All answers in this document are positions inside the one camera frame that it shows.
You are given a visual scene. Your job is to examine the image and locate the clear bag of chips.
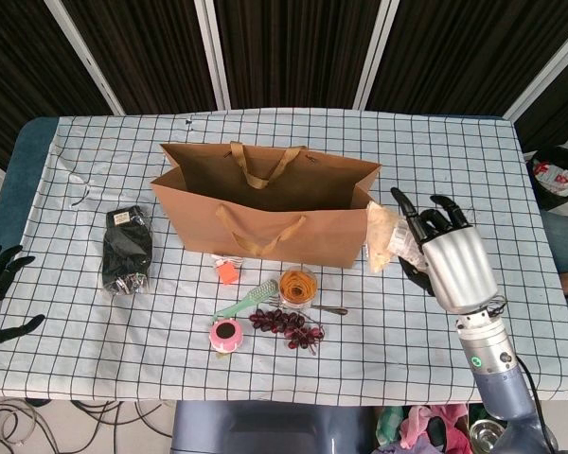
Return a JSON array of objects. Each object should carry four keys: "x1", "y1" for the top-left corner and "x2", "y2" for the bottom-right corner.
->
[{"x1": 364, "y1": 201, "x2": 427, "y2": 274}]

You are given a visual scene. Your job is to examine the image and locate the brown paper bag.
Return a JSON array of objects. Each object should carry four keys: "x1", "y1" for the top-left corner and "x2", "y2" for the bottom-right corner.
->
[{"x1": 150, "y1": 140, "x2": 383, "y2": 271}]

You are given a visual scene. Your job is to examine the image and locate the blue checkered tablecloth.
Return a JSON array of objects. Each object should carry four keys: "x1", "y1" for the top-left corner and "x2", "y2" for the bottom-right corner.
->
[{"x1": 0, "y1": 107, "x2": 568, "y2": 407}]

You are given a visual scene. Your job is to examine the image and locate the colourful clothes pile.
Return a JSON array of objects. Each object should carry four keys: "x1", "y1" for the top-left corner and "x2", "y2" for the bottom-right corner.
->
[{"x1": 376, "y1": 402, "x2": 472, "y2": 454}]

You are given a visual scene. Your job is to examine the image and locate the grey floor cable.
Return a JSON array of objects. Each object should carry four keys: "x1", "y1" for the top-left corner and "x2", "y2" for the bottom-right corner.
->
[{"x1": 0, "y1": 399, "x2": 37, "y2": 448}]

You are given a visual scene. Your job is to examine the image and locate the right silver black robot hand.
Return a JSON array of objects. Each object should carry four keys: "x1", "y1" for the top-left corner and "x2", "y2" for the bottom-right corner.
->
[{"x1": 390, "y1": 186, "x2": 501, "y2": 314}]

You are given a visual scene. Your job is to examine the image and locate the clear cup orange snack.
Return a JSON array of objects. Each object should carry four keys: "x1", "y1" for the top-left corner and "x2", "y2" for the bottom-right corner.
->
[{"x1": 277, "y1": 267, "x2": 319, "y2": 308}]

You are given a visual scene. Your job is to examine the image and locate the black floor cable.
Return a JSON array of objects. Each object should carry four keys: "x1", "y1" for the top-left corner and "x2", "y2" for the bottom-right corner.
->
[{"x1": 37, "y1": 399, "x2": 175, "y2": 454}]

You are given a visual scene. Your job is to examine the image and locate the pink toy cake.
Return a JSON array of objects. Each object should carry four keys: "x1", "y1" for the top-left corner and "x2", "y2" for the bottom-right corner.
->
[{"x1": 208, "y1": 318, "x2": 245, "y2": 358}]

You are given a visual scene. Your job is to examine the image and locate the bystander blue jeans leg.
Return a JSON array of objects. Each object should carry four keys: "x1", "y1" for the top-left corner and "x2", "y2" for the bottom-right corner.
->
[{"x1": 539, "y1": 207, "x2": 568, "y2": 275}]

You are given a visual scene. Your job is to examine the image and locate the dark slatted partition panel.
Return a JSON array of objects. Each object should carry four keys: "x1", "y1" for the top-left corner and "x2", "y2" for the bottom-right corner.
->
[
  {"x1": 193, "y1": 0, "x2": 382, "y2": 111},
  {"x1": 504, "y1": 18, "x2": 568, "y2": 152},
  {"x1": 44, "y1": 0, "x2": 219, "y2": 115},
  {"x1": 0, "y1": 0, "x2": 113, "y2": 166},
  {"x1": 354, "y1": 0, "x2": 568, "y2": 119}
]

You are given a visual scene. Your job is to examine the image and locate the purple grape bunch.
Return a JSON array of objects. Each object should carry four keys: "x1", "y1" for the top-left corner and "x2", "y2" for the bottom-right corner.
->
[{"x1": 249, "y1": 307, "x2": 326, "y2": 357}]

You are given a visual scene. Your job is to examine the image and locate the green scrubbing brush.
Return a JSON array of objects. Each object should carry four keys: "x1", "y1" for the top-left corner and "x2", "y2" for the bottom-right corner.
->
[{"x1": 211, "y1": 278, "x2": 279, "y2": 325}]

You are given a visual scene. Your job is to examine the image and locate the black socks in plastic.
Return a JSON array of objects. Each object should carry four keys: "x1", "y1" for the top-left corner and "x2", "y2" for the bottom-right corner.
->
[{"x1": 100, "y1": 204, "x2": 154, "y2": 299}]

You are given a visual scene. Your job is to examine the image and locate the metal bowl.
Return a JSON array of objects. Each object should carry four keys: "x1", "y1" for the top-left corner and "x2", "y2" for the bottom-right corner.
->
[{"x1": 468, "y1": 418, "x2": 508, "y2": 454}]

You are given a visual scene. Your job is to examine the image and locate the orange cube charger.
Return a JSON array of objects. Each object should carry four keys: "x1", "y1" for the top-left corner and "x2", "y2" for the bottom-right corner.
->
[{"x1": 216, "y1": 262, "x2": 241, "y2": 287}]

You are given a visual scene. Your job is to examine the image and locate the metal fork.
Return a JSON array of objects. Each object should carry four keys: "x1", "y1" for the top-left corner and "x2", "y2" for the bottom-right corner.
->
[{"x1": 267, "y1": 296, "x2": 349, "y2": 317}]

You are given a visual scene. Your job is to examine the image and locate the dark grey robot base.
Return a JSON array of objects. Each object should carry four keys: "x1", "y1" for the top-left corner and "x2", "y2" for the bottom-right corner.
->
[{"x1": 169, "y1": 400, "x2": 378, "y2": 454}]

